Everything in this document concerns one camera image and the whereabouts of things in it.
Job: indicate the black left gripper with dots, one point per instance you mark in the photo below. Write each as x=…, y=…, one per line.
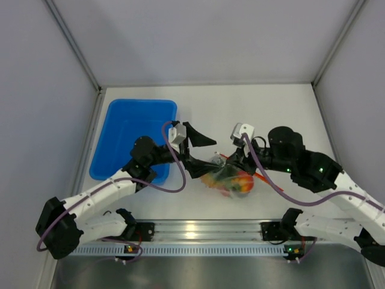
x=195, y=167

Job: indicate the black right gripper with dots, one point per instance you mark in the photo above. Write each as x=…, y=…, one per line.
x=240, y=158

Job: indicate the clear zip top bag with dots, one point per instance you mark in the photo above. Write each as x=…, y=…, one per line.
x=220, y=158

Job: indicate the fake pineapple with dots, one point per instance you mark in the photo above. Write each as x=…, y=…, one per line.
x=220, y=179

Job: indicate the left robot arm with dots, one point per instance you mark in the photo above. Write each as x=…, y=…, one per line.
x=66, y=224

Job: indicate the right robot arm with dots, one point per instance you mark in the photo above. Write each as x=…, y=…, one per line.
x=321, y=175

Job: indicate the fake orange peach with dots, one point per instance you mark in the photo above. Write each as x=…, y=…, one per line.
x=243, y=184

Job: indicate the blue plastic bin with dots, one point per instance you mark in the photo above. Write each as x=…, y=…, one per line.
x=126, y=120

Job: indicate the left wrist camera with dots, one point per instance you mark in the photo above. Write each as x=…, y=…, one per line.
x=177, y=134

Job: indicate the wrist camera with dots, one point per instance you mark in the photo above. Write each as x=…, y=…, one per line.
x=238, y=138
x=177, y=134

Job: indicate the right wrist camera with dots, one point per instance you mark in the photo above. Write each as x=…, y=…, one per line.
x=238, y=138

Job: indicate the aluminium mounting rail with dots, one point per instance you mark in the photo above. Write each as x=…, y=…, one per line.
x=208, y=231

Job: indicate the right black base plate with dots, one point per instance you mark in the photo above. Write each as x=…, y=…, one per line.
x=277, y=231

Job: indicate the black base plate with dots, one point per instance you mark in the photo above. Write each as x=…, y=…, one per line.
x=143, y=231
x=277, y=231

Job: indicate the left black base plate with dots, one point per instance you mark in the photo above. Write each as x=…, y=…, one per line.
x=143, y=231

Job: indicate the slotted cable duct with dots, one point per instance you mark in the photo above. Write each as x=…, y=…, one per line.
x=109, y=249

